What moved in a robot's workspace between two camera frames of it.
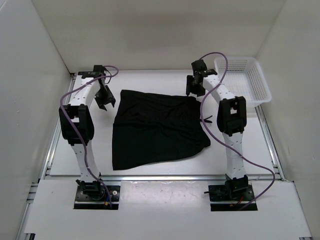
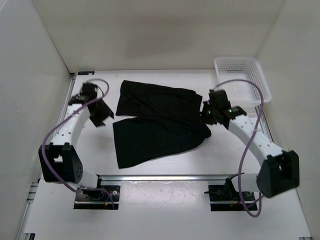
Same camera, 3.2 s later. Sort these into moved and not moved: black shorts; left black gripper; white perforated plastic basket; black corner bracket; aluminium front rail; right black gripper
Moved: black shorts; left black gripper; right black gripper
Not moved: black corner bracket; aluminium front rail; white perforated plastic basket
